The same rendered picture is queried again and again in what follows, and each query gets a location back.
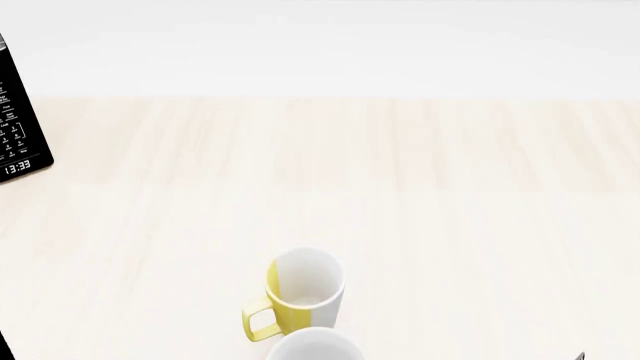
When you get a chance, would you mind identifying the black microwave control panel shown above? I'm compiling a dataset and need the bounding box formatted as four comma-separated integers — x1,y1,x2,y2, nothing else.
0,32,55,185

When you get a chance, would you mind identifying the yellow and white mug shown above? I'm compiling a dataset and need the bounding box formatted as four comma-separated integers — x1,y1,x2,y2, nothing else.
242,246,347,343

